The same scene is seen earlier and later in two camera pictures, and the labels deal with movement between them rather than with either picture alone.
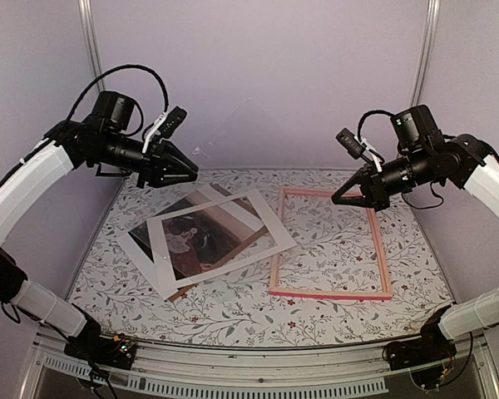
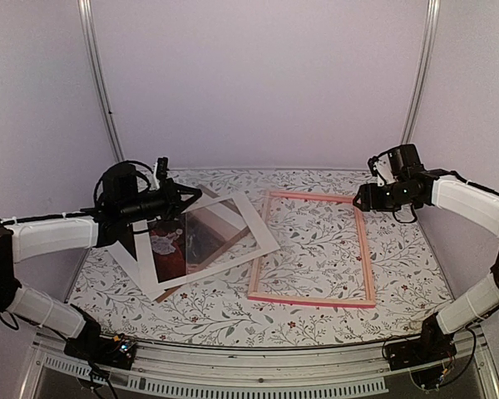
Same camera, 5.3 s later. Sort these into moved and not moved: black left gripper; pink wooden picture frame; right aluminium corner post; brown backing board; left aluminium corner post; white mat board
Moved: brown backing board; pink wooden picture frame; white mat board; black left gripper
Not moved: right aluminium corner post; left aluminium corner post
